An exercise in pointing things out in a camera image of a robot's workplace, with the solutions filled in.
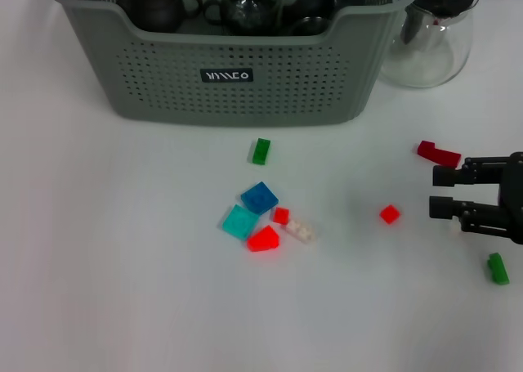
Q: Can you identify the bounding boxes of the teal square toy brick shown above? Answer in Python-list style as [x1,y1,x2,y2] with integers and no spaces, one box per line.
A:
[221,204,259,241]

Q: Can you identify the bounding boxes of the grey-green perforated storage bin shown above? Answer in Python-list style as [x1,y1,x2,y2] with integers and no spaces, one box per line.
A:
[43,0,422,128]

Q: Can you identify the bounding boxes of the green notched toy brick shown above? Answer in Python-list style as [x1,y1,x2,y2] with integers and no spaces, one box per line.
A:
[486,252,511,286]

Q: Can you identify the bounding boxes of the green rectangular toy brick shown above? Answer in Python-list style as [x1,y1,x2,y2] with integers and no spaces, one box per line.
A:
[252,137,272,166]

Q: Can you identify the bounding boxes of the dark red long brick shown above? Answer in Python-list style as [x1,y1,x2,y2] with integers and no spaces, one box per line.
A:
[416,140,463,168]

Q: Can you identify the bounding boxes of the dark clay teapot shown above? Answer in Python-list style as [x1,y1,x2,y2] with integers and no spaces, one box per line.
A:
[118,0,203,33]

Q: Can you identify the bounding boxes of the white rectangular studded brick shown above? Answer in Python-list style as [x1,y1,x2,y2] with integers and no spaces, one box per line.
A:
[285,218,318,244]

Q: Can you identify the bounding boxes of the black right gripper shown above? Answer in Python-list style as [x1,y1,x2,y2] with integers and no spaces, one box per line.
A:
[427,150,523,245]

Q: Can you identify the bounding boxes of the red sloped toy brick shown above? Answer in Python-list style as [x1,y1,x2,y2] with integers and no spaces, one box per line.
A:
[247,224,282,253]

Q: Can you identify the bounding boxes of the blue square toy brick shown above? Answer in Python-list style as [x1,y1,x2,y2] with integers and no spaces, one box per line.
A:
[240,182,279,216]

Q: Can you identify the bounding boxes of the round glass pitcher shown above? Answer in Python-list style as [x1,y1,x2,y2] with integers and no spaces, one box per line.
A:
[378,0,481,89]

